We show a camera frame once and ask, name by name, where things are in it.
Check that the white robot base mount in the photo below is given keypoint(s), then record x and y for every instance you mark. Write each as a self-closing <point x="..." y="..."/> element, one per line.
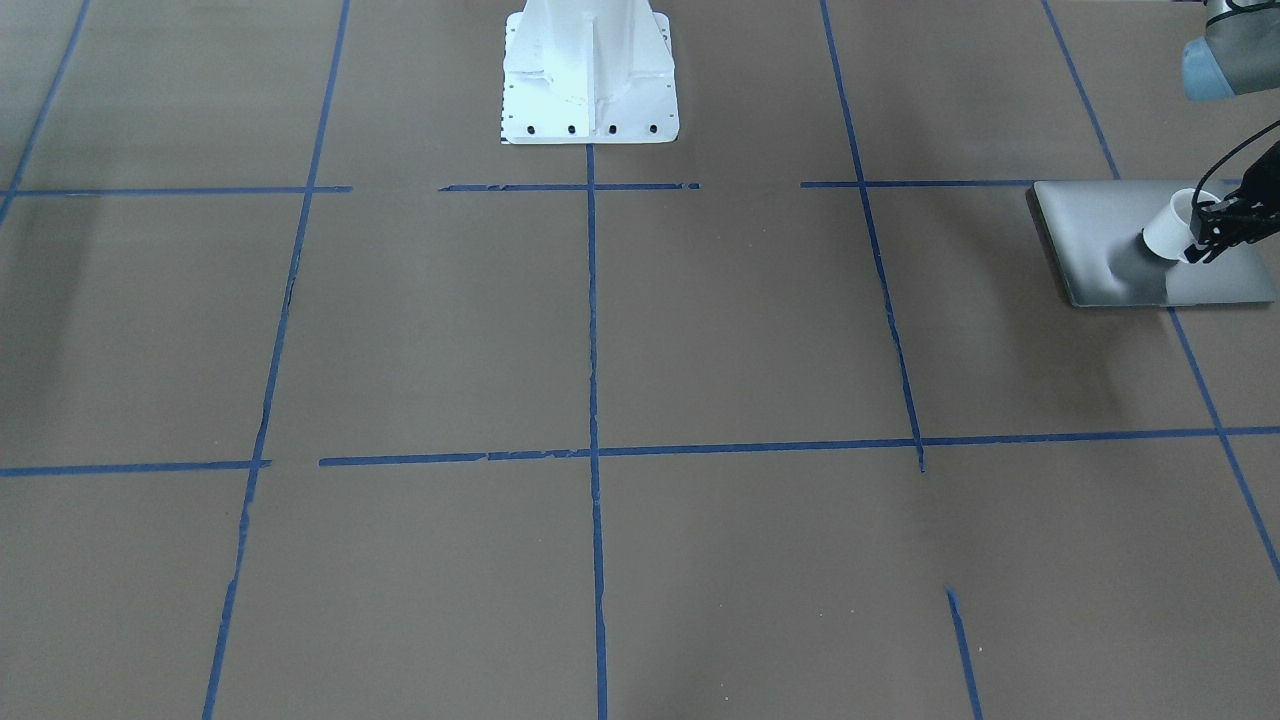
<point x="588" y="72"/>

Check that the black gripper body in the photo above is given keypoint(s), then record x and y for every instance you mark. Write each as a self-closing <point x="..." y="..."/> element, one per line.
<point x="1243" y="222"/>

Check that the grey closed laptop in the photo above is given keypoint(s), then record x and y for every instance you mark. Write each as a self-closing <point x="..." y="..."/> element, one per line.
<point x="1093" y="229"/>

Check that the white ceramic mug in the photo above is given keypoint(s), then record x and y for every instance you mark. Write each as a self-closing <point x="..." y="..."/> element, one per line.
<point x="1170" y="233"/>

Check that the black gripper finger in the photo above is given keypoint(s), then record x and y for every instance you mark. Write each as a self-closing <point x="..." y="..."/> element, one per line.
<point x="1205" y="228"/>

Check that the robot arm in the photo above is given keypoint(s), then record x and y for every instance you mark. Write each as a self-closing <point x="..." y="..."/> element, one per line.
<point x="1238" y="54"/>

